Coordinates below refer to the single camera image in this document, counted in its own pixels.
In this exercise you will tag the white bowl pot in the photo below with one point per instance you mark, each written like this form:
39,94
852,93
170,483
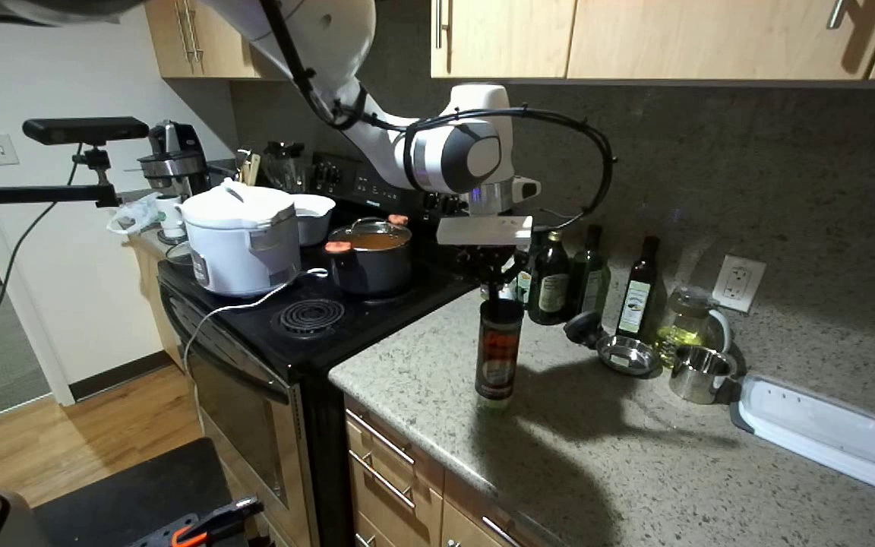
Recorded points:
314,216

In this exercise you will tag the metal cup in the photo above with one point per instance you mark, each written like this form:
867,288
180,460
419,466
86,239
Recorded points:
701,375

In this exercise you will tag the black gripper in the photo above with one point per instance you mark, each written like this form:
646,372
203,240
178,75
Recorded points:
501,264

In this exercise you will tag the white rice cooker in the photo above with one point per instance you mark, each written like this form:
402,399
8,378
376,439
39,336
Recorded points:
241,246

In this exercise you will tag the dark glass kettle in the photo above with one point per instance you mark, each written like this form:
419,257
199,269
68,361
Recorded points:
287,168

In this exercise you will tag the tall cylindrical container black label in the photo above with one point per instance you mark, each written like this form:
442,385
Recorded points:
500,352

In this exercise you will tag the small black round object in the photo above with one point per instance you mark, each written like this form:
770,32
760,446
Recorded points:
585,329

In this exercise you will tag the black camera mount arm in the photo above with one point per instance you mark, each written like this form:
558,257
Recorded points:
30,191

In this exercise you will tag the black stereo camera bar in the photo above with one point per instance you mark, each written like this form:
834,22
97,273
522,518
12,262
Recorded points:
82,127

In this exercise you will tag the slim dark green bottle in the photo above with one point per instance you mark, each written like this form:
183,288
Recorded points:
590,277

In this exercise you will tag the glass jar yellow oil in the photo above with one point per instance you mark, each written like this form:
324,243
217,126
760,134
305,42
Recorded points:
685,324

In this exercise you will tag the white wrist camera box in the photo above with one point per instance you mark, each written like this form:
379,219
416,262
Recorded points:
484,231

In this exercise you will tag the wooden upper cabinet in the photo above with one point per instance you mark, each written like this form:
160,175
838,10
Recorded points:
680,34

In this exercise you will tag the white wall outlet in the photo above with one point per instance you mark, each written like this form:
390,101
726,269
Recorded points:
739,284

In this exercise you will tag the black orange clamp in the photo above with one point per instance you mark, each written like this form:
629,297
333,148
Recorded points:
189,535

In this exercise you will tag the dark bottle white label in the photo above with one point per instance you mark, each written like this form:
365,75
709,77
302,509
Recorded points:
639,297

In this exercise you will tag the small metal bowl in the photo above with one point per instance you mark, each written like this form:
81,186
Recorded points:
628,352

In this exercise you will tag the black coffee maker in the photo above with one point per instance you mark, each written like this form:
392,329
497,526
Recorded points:
178,152

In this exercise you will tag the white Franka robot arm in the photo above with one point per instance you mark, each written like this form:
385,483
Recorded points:
427,155

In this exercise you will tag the white light switch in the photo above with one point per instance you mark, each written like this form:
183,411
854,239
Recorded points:
2,151

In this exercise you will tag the wooden lower drawer cabinet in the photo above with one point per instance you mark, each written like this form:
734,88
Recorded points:
397,488

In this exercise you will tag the wide dark olive oil bottle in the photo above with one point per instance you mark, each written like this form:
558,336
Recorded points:
550,288

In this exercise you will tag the black kitchen stove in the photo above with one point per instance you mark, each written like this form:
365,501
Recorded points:
243,352

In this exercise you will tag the white plastic tray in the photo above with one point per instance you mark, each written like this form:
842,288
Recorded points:
820,426

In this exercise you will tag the light wooden wall cabinet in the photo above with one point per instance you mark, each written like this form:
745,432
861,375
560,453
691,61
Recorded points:
210,40

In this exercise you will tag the glass pot lid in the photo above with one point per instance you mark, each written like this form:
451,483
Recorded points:
376,240

